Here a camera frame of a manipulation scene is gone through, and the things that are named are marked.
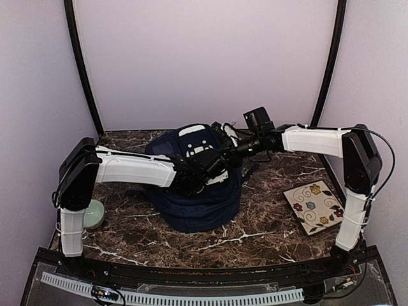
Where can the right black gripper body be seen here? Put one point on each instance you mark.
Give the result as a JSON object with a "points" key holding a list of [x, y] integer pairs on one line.
{"points": [[237, 159]]}

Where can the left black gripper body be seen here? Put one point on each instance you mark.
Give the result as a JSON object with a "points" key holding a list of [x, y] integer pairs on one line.
{"points": [[199, 189]]}

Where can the navy blue backpack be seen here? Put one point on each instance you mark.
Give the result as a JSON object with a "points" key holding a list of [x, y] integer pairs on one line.
{"points": [[195, 148]]}

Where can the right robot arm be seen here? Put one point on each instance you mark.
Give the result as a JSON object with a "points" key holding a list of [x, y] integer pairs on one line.
{"points": [[355, 146]]}

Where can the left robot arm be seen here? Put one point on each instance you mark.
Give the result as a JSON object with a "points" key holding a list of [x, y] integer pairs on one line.
{"points": [[89, 164]]}

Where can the floral square ceramic plate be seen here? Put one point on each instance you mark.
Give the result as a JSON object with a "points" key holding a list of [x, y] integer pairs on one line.
{"points": [[315, 206]]}

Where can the small green circuit board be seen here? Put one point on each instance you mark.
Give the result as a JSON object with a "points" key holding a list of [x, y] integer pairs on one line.
{"points": [[102, 292]]}

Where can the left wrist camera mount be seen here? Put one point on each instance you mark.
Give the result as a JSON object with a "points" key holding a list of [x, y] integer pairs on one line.
{"points": [[221, 178]]}

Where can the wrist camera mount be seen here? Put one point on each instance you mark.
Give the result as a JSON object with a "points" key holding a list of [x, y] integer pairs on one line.
{"points": [[225, 134], [221, 178]]}

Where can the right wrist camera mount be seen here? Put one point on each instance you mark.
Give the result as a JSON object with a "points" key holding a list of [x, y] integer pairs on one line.
{"points": [[225, 134]]}

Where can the black front rail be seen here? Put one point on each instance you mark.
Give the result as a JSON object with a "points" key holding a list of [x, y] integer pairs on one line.
{"points": [[130, 275]]}

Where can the white slotted cable duct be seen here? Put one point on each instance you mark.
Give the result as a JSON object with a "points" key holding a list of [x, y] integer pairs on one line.
{"points": [[149, 294]]}

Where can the right black frame post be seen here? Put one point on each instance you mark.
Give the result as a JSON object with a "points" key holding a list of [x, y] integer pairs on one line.
{"points": [[331, 61]]}

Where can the black frame post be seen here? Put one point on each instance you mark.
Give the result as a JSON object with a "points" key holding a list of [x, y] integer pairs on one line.
{"points": [[331, 61], [80, 66]]}

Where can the left black frame post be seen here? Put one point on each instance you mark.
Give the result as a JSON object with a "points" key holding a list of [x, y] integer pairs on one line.
{"points": [[80, 66]]}

